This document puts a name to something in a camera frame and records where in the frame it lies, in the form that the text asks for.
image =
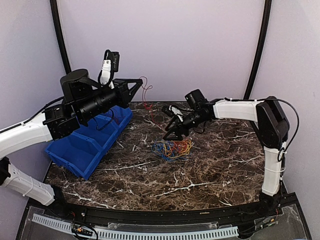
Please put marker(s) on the blue three-compartment plastic bin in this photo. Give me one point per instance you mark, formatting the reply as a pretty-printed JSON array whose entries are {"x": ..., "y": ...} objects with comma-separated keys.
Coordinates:
[{"x": 82, "y": 151}]

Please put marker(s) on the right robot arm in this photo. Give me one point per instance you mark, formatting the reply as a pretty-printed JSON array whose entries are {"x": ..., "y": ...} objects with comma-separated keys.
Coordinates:
[{"x": 271, "y": 127}]

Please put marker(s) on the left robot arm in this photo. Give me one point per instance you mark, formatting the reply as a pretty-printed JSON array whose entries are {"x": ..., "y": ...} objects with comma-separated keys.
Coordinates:
[{"x": 82, "y": 100}]

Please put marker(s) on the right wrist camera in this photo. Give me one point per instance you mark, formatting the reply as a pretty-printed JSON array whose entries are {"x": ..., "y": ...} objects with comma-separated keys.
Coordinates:
[{"x": 195, "y": 99}]

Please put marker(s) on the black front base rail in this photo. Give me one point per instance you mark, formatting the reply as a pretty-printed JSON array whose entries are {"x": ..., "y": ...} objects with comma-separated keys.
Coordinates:
[{"x": 239, "y": 214}]

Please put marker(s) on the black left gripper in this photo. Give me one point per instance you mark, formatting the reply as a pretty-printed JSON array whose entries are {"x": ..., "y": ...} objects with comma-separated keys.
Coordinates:
[{"x": 126, "y": 95}]

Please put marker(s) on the white slotted cable duct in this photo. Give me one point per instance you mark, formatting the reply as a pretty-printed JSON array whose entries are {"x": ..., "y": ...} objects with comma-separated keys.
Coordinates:
[{"x": 119, "y": 231}]

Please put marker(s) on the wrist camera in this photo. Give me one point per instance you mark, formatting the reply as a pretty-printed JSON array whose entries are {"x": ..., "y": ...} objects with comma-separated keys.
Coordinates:
[
  {"x": 195, "y": 99},
  {"x": 114, "y": 58}
]

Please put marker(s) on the black enclosure frame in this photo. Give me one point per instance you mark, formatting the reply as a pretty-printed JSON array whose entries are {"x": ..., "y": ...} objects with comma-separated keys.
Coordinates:
[{"x": 178, "y": 45}]

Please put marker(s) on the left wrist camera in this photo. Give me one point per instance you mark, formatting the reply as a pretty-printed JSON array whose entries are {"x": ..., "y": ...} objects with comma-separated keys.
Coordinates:
[{"x": 114, "y": 58}]

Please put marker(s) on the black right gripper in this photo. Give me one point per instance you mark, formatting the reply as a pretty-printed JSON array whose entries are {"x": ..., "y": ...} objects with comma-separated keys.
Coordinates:
[{"x": 178, "y": 125}]

